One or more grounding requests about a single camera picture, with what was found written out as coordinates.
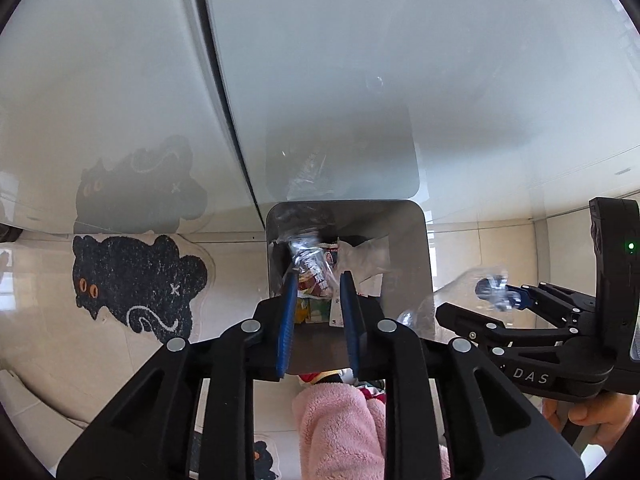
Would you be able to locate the small black cat mat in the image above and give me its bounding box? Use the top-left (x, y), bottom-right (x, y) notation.
top-left (254, 440), bottom-right (279, 480)

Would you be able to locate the white cabinet door left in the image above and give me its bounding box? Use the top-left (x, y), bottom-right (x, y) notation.
top-left (1, 0), bottom-right (262, 235)

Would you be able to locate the clear plastic wrapper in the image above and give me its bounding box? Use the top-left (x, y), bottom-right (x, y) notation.
top-left (269, 230), bottom-right (335, 296)

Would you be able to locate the red bow slipper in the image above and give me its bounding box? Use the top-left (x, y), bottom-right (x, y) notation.
top-left (358, 380), bottom-right (386, 404)
top-left (298, 368), bottom-right (355, 386)

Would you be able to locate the black cat floor mat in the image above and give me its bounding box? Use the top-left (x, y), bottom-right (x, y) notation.
top-left (72, 235), bottom-right (208, 344)

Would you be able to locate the white cabinet door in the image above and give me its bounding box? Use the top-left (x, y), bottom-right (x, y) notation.
top-left (207, 0), bottom-right (639, 223)
top-left (1, 0), bottom-right (262, 235)

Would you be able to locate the person's right hand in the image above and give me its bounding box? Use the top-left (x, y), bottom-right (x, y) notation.
top-left (567, 392), bottom-right (638, 454)

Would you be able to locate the grey square trash bin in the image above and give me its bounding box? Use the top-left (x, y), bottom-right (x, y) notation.
top-left (264, 199), bottom-right (435, 376)

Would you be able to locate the red white snack wrapper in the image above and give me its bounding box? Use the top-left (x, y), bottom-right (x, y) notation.
top-left (295, 243), bottom-right (338, 299)

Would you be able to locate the pink fluffy trouser leg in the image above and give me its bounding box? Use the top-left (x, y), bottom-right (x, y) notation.
top-left (290, 382), bottom-right (452, 480)

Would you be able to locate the white plastic wrapper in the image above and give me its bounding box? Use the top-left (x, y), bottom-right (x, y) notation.
top-left (337, 236), bottom-right (392, 297)

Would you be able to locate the white cabinet door right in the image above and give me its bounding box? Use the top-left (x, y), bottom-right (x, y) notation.
top-left (207, 0), bottom-right (639, 223)

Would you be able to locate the clear plastic bottle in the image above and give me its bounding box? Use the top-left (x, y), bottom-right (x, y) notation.
top-left (397, 266), bottom-right (513, 341)

